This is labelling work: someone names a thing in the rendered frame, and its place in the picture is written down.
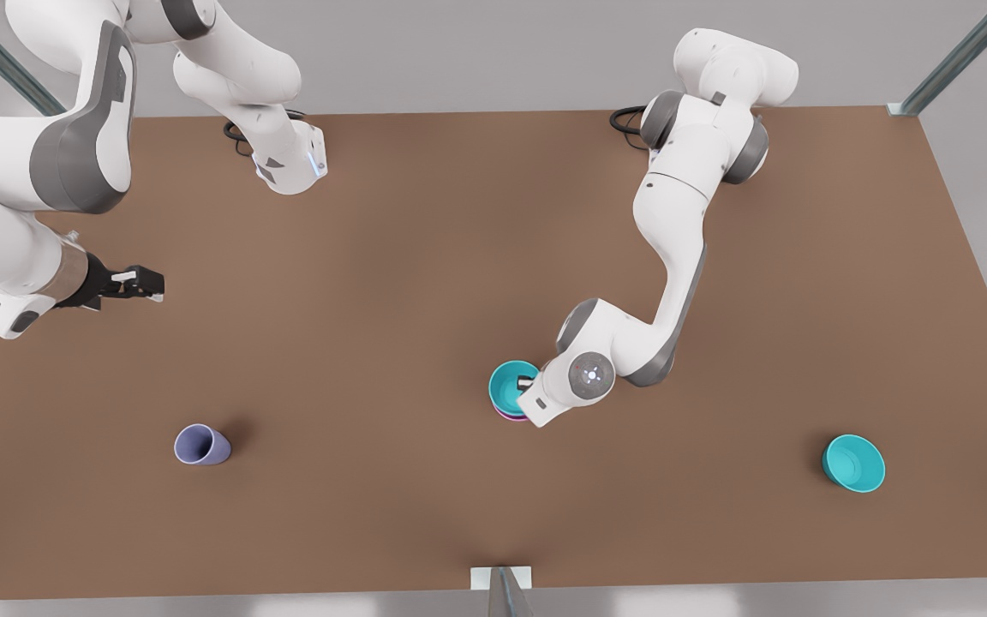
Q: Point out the teal bowl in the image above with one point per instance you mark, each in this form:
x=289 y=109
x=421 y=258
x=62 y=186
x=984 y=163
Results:
x=855 y=464
x=507 y=386

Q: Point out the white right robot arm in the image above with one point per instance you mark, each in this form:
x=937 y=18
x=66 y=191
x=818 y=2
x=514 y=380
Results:
x=74 y=154

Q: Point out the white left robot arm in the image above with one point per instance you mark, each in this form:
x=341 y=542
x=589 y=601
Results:
x=682 y=214

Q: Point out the pink bowl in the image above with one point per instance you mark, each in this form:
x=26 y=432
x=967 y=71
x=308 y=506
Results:
x=511 y=417

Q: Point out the lavender cup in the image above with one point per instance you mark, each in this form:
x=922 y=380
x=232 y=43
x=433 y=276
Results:
x=200 y=445

